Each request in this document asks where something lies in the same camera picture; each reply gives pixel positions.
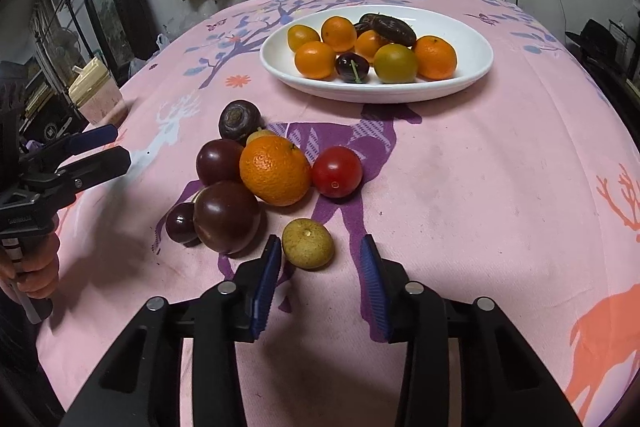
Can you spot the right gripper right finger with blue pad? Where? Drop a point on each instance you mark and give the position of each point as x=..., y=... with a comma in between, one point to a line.
x=466, y=363

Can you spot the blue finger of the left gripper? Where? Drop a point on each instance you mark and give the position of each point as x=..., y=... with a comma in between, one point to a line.
x=90, y=140

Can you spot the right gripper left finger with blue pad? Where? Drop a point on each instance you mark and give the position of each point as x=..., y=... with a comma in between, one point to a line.
x=137, y=382

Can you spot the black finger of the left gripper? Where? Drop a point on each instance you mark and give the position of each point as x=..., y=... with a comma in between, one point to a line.
x=93, y=170

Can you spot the small dark purple fruit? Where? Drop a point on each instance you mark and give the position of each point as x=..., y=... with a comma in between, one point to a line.
x=179, y=224

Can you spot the large dark purple tomato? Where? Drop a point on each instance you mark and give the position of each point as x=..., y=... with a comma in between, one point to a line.
x=226, y=217

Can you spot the dark wrinkled fruit top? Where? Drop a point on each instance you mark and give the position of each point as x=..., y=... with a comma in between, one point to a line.
x=239, y=120

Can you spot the dark wrinkled fruit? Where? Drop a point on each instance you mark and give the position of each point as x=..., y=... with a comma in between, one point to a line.
x=391, y=28
x=361, y=27
x=239, y=120

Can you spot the large orange mandarin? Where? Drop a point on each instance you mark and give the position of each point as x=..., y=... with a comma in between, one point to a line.
x=275, y=170

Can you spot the yellow-green longan fruit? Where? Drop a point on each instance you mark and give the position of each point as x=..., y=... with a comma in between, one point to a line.
x=307, y=244

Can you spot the small orange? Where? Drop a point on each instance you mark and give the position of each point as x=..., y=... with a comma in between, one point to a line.
x=298, y=35
x=339, y=34

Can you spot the red cherry tomato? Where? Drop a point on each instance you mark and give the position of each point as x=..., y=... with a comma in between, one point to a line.
x=337, y=172

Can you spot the dark cherry with stem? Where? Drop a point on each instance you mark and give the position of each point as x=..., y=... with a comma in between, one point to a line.
x=351, y=67

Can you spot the orange mandarin back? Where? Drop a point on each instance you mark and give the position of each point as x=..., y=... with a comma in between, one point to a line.
x=368, y=44

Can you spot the green-orange mandarin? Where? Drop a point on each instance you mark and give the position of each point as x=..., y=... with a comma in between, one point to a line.
x=394, y=63

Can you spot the person's left hand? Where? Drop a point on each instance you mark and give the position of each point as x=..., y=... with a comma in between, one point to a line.
x=38, y=272

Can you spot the plastic jar with cream lid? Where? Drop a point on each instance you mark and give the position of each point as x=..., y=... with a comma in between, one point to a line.
x=96, y=94

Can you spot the standing fan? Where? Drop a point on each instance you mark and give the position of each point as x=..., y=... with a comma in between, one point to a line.
x=60, y=47

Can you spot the pink deer-print tablecloth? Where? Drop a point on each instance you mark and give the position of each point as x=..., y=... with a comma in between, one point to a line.
x=523, y=188

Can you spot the white oval plate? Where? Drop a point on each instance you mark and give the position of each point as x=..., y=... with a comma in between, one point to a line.
x=475, y=57

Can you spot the black hat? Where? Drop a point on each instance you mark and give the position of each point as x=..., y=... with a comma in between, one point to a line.
x=595, y=38

